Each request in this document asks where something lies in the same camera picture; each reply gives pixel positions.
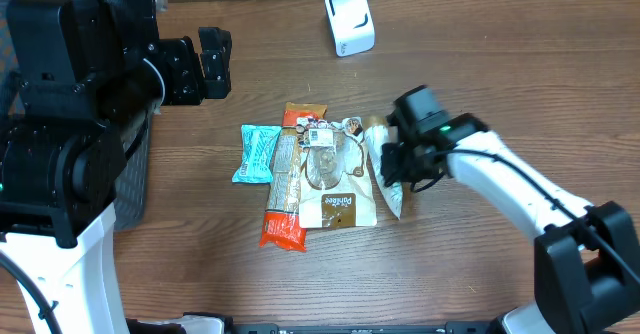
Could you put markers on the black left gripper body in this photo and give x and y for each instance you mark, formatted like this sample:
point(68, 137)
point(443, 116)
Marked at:
point(186, 69)

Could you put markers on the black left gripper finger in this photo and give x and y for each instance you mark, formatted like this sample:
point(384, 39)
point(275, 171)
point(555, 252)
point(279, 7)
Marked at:
point(215, 42)
point(216, 76)

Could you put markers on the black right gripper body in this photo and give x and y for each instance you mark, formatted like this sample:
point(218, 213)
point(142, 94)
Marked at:
point(395, 161)

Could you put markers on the clear brown snack bag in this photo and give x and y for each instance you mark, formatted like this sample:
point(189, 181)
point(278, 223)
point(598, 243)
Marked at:
point(335, 186)

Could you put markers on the teal snack bar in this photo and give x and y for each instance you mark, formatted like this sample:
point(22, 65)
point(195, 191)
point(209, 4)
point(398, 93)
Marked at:
point(259, 142)

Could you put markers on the orange pasta package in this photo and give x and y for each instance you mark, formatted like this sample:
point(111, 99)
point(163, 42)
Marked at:
point(281, 218)

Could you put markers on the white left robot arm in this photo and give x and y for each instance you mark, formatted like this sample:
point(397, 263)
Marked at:
point(70, 284)

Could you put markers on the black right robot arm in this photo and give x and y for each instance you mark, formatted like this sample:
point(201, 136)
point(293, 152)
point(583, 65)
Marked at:
point(586, 256)

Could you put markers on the white barcode scanner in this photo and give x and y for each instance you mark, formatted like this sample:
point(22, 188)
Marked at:
point(351, 26)

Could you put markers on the grey plastic basket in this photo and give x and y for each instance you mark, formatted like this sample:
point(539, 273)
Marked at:
point(131, 184)

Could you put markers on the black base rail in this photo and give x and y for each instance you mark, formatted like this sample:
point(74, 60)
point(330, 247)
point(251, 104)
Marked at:
point(325, 329)

